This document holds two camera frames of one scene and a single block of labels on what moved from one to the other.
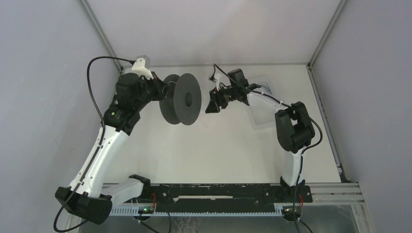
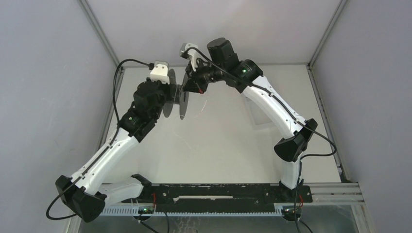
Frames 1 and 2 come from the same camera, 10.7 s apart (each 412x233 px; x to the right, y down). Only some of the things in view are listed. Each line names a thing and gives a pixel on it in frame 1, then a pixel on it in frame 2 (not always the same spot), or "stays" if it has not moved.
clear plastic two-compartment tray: x=263 y=109 stays
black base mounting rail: x=224 y=197 stays
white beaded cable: x=173 y=81 to x=197 y=115
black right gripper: x=216 y=96 to x=194 y=82
